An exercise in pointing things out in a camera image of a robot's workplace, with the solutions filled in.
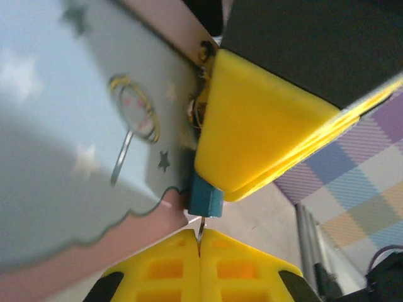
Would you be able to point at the pastel cartoon print box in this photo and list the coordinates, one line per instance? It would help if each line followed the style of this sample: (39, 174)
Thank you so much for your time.
(63, 126)

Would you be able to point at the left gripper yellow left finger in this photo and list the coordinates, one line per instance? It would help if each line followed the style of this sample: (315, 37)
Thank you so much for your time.
(170, 270)

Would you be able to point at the aluminium frame post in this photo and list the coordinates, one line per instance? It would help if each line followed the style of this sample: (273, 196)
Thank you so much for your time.
(310, 239)

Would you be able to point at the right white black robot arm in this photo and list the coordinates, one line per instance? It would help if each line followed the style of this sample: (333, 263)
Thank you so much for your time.
(387, 280)

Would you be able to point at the small teal block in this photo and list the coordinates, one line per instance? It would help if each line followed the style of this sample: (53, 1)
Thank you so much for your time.
(204, 198)

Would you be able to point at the gold metal box hasp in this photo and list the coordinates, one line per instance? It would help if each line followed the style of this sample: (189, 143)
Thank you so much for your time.
(205, 52)

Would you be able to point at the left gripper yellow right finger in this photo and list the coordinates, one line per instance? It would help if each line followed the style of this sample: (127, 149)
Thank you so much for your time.
(239, 270)

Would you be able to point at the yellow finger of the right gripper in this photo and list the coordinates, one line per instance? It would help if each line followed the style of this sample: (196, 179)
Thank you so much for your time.
(315, 148)
(252, 126)

